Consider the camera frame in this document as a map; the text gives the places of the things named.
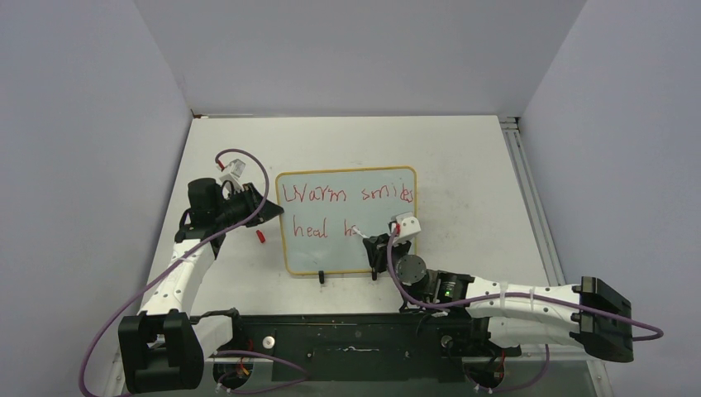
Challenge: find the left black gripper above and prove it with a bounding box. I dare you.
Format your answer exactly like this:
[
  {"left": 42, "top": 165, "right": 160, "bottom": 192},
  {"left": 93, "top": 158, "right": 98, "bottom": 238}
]
[{"left": 214, "top": 183, "right": 283, "bottom": 228}]

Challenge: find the white red marker pen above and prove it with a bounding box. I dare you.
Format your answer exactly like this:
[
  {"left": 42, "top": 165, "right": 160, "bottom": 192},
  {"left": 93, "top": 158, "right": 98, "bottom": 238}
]
[{"left": 351, "top": 226, "right": 369, "bottom": 239}]

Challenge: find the yellow-framed whiteboard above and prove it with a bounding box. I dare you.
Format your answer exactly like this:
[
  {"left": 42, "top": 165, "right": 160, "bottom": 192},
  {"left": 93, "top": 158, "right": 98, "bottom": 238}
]
[{"left": 275, "top": 166, "right": 417, "bottom": 275}]

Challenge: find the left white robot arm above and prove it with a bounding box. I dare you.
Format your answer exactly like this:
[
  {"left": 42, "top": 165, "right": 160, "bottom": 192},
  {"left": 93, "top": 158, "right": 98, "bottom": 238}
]
[{"left": 117, "top": 178, "right": 284, "bottom": 395}]

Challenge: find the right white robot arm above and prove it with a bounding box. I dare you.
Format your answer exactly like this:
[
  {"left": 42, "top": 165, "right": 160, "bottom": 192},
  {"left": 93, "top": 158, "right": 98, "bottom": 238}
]
[{"left": 362, "top": 234, "right": 634, "bottom": 363}]

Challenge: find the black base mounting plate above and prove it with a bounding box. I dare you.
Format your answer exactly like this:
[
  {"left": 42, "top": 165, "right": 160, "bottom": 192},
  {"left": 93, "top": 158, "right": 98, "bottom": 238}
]
[{"left": 213, "top": 312, "right": 522, "bottom": 386}]

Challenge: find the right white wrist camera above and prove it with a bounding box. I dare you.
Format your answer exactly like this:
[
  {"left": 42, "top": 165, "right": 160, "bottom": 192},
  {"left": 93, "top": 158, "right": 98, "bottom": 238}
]
[{"left": 389, "top": 212, "right": 422, "bottom": 244}]

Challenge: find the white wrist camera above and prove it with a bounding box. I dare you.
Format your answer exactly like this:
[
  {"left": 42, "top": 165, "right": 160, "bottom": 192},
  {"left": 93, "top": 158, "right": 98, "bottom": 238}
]
[
  {"left": 389, "top": 212, "right": 422, "bottom": 244},
  {"left": 219, "top": 159, "right": 246, "bottom": 184}
]

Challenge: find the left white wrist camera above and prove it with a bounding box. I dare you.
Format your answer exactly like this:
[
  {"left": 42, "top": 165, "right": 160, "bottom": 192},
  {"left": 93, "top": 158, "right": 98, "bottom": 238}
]
[{"left": 219, "top": 159, "right": 246, "bottom": 184}]

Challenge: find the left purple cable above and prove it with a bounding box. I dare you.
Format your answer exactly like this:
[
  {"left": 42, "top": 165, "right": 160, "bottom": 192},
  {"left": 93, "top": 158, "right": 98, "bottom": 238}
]
[{"left": 79, "top": 147, "right": 270, "bottom": 397}]

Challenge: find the aluminium rail frame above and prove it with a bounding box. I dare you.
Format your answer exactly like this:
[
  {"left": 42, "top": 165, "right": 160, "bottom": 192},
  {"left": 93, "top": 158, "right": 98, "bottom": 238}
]
[{"left": 498, "top": 117, "right": 565, "bottom": 285}]

